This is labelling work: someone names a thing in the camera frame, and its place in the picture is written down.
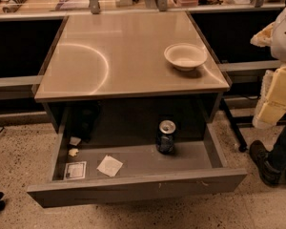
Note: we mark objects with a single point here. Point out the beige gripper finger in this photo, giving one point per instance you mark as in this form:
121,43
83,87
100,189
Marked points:
271,106
264,37

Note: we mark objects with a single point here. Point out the blue pepsi can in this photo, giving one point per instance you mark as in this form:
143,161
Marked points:
165,137

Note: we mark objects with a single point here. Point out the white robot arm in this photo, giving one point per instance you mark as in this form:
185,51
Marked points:
278,47

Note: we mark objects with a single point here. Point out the grey open bottom drawer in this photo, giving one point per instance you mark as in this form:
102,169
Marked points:
196,165

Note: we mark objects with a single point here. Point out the dark brown shoe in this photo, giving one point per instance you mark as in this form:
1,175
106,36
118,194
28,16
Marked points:
259,155

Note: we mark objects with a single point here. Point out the white bowl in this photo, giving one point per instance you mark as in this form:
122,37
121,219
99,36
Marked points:
185,57

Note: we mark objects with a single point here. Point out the cabinet with steel top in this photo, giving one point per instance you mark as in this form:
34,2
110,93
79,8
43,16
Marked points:
122,55

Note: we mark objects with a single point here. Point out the white folded paper note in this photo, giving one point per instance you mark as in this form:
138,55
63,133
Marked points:
109,166

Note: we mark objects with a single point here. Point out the purple white packet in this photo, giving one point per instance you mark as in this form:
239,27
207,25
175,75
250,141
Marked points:
72,5

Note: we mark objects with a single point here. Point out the small yellowish crumpled scrap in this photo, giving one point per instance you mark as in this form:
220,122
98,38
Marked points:
73,152

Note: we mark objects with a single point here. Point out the white printed label card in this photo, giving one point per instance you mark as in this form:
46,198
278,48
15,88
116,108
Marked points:
75,170

